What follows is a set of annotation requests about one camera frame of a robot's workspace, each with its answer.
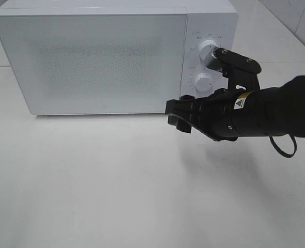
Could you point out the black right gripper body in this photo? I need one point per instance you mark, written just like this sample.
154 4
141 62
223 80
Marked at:
212 115

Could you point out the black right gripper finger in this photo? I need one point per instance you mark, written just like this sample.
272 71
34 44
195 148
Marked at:
220 59
179 111

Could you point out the white microwave door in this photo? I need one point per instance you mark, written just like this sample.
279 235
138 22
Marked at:
105 64

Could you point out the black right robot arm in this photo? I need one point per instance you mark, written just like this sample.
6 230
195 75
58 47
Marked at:
242 109

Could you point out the white adjacent table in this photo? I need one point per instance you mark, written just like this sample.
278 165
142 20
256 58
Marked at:
261 36

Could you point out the white microwave oven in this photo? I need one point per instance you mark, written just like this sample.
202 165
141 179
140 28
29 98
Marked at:
204 19

